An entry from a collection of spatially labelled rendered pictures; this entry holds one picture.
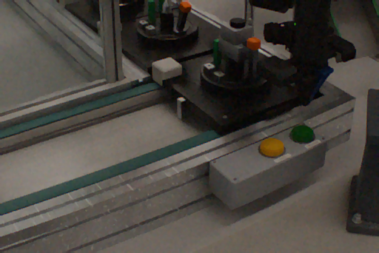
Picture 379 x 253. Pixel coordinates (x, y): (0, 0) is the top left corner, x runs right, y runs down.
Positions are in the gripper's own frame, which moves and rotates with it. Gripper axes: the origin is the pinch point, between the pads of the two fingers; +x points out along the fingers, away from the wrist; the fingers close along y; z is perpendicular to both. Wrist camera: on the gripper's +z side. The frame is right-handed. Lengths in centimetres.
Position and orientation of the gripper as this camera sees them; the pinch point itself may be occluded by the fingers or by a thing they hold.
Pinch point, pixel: (306, 86)
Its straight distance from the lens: 100.0
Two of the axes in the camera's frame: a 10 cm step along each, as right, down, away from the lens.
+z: -5.4, -4.1, 7.4
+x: 0.2, 8.7, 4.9
